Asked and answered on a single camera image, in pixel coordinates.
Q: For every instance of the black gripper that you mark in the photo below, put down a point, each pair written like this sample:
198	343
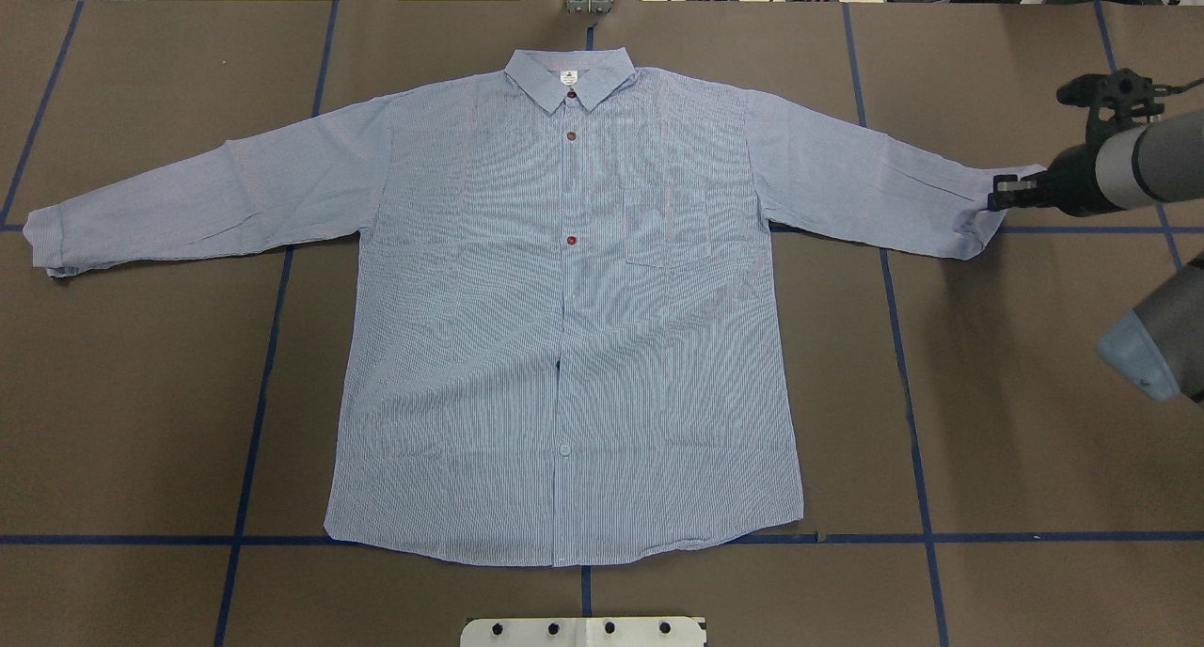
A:
1070	183

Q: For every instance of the light blue striped shirt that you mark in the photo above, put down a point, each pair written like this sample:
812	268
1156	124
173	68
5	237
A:
566	348

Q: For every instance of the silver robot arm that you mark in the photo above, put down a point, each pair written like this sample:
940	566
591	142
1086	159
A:
1132	159

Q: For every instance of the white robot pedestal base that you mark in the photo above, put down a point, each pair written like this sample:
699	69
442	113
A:
587	631

